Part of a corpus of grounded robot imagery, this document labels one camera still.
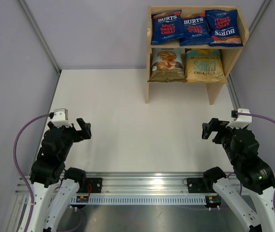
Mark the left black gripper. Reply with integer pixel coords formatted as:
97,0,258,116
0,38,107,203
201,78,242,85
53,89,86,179
58,117,91,160

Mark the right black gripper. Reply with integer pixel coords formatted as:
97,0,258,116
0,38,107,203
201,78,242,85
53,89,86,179
202,117,244,165

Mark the yellow kettle chips bag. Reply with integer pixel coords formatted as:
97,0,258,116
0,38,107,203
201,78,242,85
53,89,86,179
185,48,228,84

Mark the light blue cassava chips bag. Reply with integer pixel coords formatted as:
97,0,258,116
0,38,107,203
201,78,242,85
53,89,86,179
148,48,186,83

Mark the blue Burts bag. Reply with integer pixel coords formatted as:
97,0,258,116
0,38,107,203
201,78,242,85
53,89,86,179
180,13,214,46
205,9,243,47
151,9,184,45

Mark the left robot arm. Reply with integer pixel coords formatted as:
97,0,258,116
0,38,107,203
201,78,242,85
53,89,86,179
18,118,92,232

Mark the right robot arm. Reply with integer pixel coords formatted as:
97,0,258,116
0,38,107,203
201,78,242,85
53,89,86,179
201,113,275,232

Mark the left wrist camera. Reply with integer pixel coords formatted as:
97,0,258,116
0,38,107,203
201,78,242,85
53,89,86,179
49,108,72,128

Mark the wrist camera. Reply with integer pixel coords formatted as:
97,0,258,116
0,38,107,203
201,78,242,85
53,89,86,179
227,108,252,129
49,108,72,128

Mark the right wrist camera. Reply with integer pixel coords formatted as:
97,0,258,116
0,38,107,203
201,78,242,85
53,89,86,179
227,108,252,129

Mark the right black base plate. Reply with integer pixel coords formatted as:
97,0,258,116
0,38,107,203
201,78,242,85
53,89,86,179
183,177,215,193

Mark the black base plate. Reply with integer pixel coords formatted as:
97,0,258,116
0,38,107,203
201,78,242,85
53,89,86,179
78,177,103,194
183,177,215,193

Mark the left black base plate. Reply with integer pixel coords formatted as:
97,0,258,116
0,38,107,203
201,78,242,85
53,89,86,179
78,177,103,194

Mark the aluminium mounting rail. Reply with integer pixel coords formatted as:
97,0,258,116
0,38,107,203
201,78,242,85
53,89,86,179
15,171,249,196

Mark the white slotted cable duct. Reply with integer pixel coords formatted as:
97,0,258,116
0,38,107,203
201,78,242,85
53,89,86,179
70,195,206,205

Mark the right aluminium frame post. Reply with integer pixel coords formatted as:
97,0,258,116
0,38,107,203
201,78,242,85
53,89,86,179
249,0,272,33

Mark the aluminium frame post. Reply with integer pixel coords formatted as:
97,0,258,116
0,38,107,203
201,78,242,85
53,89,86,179
16,0,61,76
249,0,272,33

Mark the left aluminium frame post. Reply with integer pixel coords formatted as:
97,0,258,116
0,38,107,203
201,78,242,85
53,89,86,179
16,0,61,76

